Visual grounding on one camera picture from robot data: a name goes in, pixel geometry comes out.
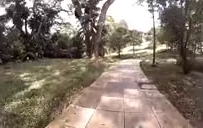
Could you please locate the large forked tree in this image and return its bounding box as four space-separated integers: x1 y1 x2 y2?
70 0 117 60

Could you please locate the small round tree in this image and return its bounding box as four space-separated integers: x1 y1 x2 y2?
128 29 144 56
108 26 131 58

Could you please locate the grey paved path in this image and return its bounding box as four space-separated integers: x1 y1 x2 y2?
44 58 194 128

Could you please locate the sunlit grass slope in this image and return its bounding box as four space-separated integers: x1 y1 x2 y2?
109 39 172 62

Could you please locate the thin tall tree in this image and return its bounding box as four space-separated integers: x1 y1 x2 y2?
145 0 161 66

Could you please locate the grass with leaf litter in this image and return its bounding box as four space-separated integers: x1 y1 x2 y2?
0 57 114 128

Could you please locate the wood of dark trees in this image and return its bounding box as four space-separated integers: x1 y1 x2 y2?
0 0 87 65

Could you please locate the dark leafy tree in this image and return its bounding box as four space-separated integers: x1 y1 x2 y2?
157 0 203 75

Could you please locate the leaf-strewn ground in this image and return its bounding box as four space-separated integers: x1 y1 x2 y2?
139 49 203 128

